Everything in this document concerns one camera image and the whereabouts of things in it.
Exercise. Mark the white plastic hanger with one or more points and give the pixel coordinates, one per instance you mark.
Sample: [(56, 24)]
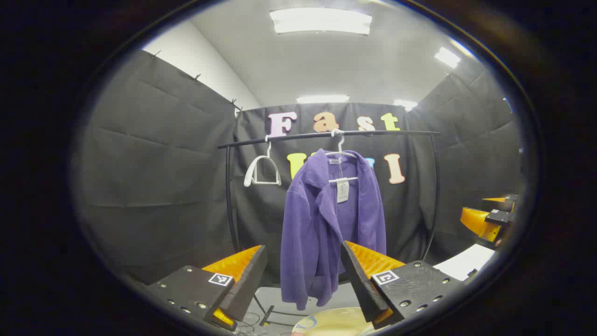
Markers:
[(268, 183), (347, 178)]

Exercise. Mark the black backdrop cloth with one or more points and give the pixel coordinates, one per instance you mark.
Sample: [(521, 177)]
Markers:
[(163, 163)]

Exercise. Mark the white flat panel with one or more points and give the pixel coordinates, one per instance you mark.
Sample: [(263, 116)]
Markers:
[(464, 263)]

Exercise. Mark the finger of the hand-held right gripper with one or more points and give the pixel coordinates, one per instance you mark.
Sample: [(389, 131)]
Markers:
[(510, 198), (499, 217)]

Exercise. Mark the black clothes rack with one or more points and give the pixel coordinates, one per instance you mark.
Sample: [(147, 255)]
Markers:
[(396, 132)]

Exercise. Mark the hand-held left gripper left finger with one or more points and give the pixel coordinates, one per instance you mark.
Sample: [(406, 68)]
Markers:
[(247, 284)]

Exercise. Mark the large ceiling light panel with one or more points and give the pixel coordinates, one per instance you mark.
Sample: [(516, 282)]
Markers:
[(322, 21)]

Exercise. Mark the purple knit cardigan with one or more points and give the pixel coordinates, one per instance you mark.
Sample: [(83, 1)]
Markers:
[(312, 224)]

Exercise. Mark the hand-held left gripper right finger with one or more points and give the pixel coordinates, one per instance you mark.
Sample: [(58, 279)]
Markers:
[(359, 280)]

